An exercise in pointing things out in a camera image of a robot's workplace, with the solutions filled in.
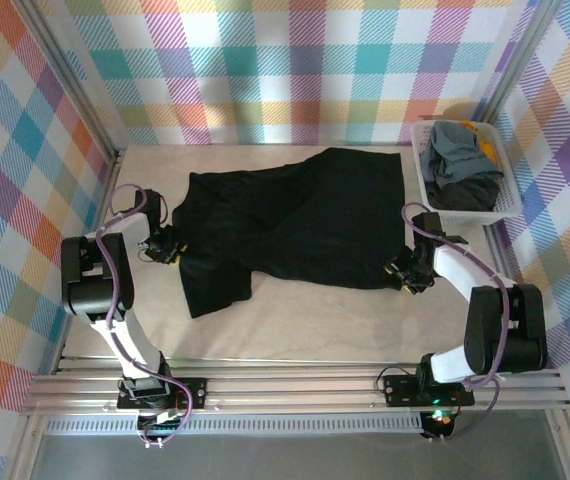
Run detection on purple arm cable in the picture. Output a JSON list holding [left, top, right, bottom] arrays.
[[401, 201, 512, 442], [95, 183, 195, 450]]

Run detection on aluminium frame post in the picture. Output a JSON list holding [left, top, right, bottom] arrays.
[[20, 0, 129, 169], [483, 0, 567, 129]]

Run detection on perforated metal cable tray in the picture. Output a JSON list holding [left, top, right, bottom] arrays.
[[44, 416, 427, 437]]

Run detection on controller board with green light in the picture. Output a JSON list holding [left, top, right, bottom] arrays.
[[422, 405, 461, 440]]

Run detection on dark grey t-shirt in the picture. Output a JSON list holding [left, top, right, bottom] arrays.
[[424, 177, 501, 212]]

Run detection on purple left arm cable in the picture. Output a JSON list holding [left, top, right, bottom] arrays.
[[95, 183, 195, 450]]

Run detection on yellow garment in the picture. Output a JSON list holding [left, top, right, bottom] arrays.
[[459, 119, 499, 167]]

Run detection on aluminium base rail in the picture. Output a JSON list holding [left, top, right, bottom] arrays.
[[19, 352, 570, 417]]

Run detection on black controller board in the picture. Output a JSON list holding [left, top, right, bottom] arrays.
[[136, 410, 187, 442]]

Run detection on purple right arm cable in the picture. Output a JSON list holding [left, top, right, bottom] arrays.
[[401, 201, 512, 442]]

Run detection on grey-blue t-shirt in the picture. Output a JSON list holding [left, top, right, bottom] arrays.
[[422, 121, 505, 190]]

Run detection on black t-shirt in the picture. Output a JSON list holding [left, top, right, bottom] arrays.
[[170, 147, 414, 320]]

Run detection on white plastic basket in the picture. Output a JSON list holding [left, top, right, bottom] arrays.
[[409, 119, 524, 226]]

